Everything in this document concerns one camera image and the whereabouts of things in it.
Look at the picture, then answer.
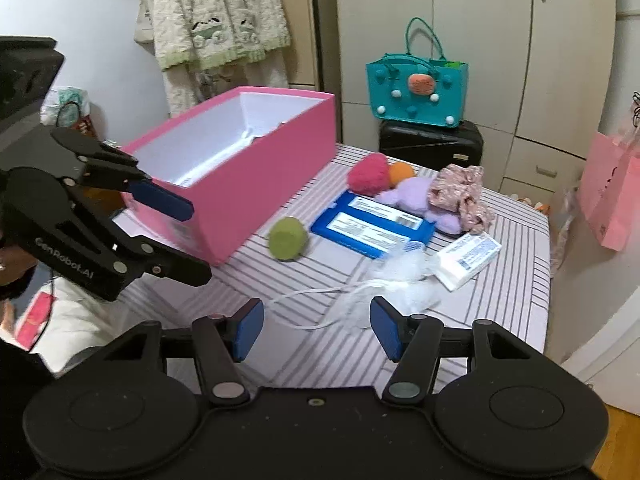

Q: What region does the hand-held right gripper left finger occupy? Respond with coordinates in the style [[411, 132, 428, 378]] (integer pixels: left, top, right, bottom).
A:
[[100, 298, 265, 407]]

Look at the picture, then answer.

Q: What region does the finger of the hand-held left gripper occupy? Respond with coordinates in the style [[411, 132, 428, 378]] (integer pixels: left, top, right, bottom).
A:
[[50, 127, 195, 222], [107, 230, 213, 288]]

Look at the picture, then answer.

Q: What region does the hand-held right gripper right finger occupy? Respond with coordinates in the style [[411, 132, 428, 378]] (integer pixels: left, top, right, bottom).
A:
[[369, 296, 546, 406]]

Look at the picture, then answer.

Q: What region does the white mesh bath pouf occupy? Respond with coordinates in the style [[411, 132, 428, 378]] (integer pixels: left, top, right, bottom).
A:
[[270, 250, 443, 333]]

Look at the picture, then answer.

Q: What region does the green plush ball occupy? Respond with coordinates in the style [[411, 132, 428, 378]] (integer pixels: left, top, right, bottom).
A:
[[268, 216, 308, 262]]

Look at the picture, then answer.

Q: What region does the pink cardboard box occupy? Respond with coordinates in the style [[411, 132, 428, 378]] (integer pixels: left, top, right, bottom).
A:
[[111, 86, 337, 267]]

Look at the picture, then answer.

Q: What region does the blue wet wipes packet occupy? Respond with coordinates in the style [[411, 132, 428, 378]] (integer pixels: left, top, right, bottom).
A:
[[310, 191, 436, 261]]

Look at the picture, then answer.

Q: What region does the white tissue pack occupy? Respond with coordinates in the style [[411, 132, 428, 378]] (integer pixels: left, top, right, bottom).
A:
[[432, 232, 502, 292]]

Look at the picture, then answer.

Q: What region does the purple cloth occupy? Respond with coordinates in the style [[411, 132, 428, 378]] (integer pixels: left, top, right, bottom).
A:
[[375, 176, 463, 235]]

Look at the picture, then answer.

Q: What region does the red plush strawberry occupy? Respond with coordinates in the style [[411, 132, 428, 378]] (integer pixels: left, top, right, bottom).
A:
[[347, 154, 391, 197]]

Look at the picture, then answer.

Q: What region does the orange plush ball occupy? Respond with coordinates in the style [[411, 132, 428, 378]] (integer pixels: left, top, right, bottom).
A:
[[387, 161, 416, 188]]

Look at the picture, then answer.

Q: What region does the striped table cloth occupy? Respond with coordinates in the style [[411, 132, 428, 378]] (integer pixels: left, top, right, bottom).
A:
[[107, 142, 551, 388]]

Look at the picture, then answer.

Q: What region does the white plastic bag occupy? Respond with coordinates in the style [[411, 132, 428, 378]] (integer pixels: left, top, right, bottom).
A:
[[40, 87, 93, 136]]

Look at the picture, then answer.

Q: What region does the white canvas bag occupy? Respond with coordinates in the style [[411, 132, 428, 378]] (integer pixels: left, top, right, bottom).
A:
[[132, 0, 158, 43]]

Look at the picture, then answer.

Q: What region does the hanging beige towel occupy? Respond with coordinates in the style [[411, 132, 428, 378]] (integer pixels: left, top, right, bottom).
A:
[[150, 0, 292, 118]]

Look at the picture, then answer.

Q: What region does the black suitcase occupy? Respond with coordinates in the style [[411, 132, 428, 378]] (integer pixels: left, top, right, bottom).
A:
[[378, 119, 484, 171]]

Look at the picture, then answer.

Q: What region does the clear plastic bag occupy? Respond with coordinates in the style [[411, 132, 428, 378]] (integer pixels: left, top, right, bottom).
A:
[[550, 185, 586, 271]]

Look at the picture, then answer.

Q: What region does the teal felt tote bag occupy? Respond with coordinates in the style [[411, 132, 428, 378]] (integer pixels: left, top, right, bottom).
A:
[[366, 16, 469, 128]]

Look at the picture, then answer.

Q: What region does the pink paper bag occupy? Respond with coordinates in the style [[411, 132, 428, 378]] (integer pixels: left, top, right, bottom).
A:
[[580, 127, 640, 252]]

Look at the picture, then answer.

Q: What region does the beige wardrobe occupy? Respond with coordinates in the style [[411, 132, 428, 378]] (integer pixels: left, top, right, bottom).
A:
[[310, 0, 616, 196]]

